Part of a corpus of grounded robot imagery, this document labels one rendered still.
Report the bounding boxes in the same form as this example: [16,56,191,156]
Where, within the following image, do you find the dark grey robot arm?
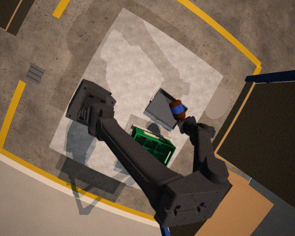
[77,93,230,228]

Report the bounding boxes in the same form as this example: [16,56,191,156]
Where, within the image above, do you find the green divided crate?
[131,127,176,166]

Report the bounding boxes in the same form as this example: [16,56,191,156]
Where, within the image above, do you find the brown glass bottle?
[169,100,186,121]

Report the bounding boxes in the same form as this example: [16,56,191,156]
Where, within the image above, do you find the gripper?
[177,116,196,134]

